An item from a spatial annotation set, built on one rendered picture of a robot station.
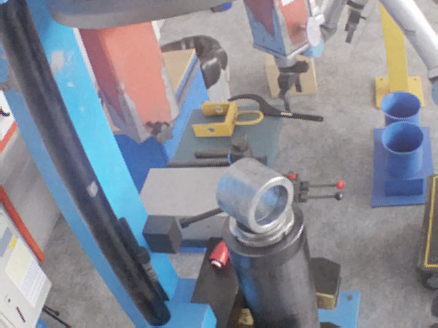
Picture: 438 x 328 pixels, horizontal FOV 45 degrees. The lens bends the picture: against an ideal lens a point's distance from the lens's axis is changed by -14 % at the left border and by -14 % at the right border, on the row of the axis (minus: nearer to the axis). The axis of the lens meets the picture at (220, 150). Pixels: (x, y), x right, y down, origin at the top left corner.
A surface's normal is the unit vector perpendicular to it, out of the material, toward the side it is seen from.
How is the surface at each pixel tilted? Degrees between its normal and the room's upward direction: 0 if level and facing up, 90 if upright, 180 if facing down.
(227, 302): 0
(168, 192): 0
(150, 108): 90
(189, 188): 0
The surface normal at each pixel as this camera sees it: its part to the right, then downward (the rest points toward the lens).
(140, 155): -0.21, 0.66
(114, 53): 0.63, 0.37
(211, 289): -0.23, -0.75
